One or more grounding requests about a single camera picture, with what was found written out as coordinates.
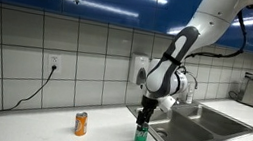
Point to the round metal sink drain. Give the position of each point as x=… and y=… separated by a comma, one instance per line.
x=162, y=133

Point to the stainless steel double sink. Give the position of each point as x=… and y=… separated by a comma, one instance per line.
x=191, y=131

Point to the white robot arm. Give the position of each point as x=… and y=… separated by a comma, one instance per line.
x=208, y=18

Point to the orange soda can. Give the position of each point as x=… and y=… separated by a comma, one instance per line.
x=81, y=124

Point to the white wall outlet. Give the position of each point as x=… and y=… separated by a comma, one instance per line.
x=54, y=61

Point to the green soda can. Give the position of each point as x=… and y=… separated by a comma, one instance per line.
x=141, y=136

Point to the clear pump soap bottle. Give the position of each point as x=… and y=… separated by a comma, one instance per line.
x=189, y=96

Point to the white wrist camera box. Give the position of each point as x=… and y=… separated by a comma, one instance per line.
x=167, y=103

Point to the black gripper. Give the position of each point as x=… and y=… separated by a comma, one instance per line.
x=149, y=105

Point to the white wall soap dispenser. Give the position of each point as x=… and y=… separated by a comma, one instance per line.
x=137, y=67

